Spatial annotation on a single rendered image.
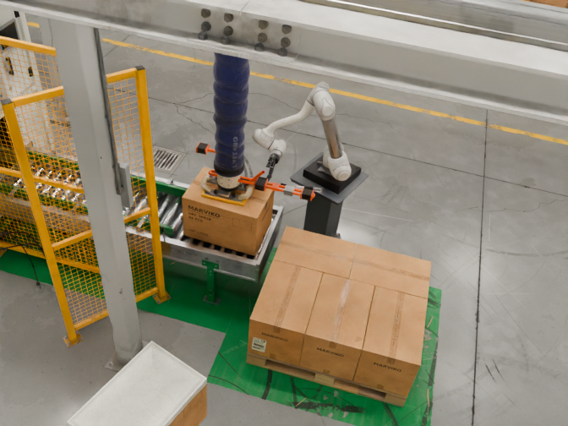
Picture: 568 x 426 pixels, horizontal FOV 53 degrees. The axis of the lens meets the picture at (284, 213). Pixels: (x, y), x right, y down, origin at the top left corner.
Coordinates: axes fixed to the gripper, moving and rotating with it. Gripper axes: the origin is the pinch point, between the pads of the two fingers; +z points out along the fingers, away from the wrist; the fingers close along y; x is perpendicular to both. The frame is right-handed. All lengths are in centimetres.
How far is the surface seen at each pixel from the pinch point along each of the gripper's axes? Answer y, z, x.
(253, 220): 15.0, 37.7, -1.1
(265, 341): 74, 96, -30
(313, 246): 54, 12, -44
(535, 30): -208, 169, -114
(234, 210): 12.2, 35.6, 14.5
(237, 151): -30.5, 21.1, 17.9
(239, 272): 61, 50, 5
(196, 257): 56, 50, 40
